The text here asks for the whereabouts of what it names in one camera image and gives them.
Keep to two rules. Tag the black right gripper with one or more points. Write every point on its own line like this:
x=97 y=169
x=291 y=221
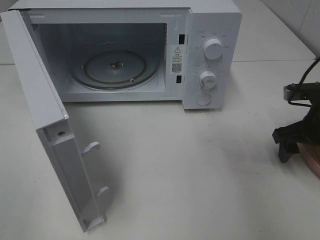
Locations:
x=306 y=131

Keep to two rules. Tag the pink round plate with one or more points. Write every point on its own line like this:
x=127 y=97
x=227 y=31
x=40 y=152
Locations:
x=311 y=156

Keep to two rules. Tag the round door release button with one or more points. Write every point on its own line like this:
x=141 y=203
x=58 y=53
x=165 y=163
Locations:
x=203 y=100

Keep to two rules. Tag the white microwave door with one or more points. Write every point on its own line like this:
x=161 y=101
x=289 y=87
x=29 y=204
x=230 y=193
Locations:
x=50 y=118

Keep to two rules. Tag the white lower timer knob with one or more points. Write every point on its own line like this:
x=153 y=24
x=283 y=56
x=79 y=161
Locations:
x=207 y=80

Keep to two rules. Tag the white upper power knob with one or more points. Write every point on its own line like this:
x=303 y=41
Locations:
x=213 y=48

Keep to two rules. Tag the white microwave oven body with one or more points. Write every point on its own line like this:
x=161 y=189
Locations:
x=69 y=24

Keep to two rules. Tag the white warning label sticker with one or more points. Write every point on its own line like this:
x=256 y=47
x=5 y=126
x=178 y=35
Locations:
x=177 y=55

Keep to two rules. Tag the glass microwave turntable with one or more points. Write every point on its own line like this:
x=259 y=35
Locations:
x=115 y=65

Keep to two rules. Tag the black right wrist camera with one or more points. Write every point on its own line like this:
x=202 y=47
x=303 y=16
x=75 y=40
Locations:
x=305 y=95

